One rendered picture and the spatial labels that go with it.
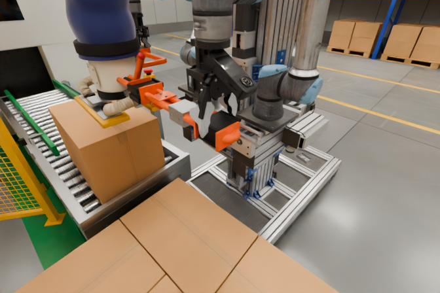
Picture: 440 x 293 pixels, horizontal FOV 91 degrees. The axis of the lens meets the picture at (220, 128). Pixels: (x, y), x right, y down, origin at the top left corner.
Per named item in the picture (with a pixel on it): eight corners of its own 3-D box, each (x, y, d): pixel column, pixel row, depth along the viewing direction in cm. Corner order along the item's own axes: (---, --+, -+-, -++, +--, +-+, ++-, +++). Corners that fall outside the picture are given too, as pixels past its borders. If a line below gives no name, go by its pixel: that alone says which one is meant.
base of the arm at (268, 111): (264, 103, 115) (266, 86, 110) (289, 113, 106) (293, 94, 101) (245, 112, 106) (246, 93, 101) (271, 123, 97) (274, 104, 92)
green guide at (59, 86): (54, 86, 272) (51, 79, 267) (63, 84, 279) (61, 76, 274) (118, 130, 183) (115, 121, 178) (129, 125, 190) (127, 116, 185)
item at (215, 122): (194, 137, 54) (192, 120, 51) (215, 127, 58) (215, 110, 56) (217, 152, 49) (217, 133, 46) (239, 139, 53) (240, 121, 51)
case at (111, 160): (70, 157, 153) (46, 106, 132) (125, 135, 178) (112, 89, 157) (103, 208, 117) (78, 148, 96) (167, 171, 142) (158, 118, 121)
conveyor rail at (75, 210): (1, 112, 243) (-8, 97, 233) (8, 110, 247) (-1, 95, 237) (89, 245, 115) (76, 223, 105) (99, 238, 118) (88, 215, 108)
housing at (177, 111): (168, 119, 62) (166, 105, 60) (187, 112, 67) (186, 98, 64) (183, 128, 58) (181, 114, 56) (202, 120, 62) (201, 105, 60)
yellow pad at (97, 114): (74, 101, 97) (71, 90, 95) (98, 94, 103) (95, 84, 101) (103, 129, 77) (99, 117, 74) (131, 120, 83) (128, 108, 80)
